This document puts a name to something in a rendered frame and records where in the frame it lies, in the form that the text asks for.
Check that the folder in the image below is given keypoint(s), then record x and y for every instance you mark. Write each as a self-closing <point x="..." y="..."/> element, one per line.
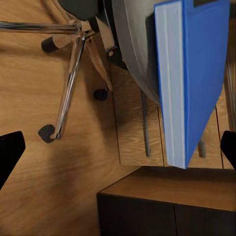
<point x="192" y="42"/>

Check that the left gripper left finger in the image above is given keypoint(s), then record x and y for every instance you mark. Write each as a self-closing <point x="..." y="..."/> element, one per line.
<point x="12" y="146"/>

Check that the cabinet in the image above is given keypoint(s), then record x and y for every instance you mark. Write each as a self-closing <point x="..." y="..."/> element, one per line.
<point x="140" y="125"/>
<point x="170" y="201"/>

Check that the swivel chair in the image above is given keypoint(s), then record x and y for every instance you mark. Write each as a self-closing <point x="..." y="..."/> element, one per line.
<point x="127" y="29"/>

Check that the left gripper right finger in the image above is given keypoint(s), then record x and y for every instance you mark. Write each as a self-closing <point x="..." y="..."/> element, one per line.
<point x="228" y="147"/>

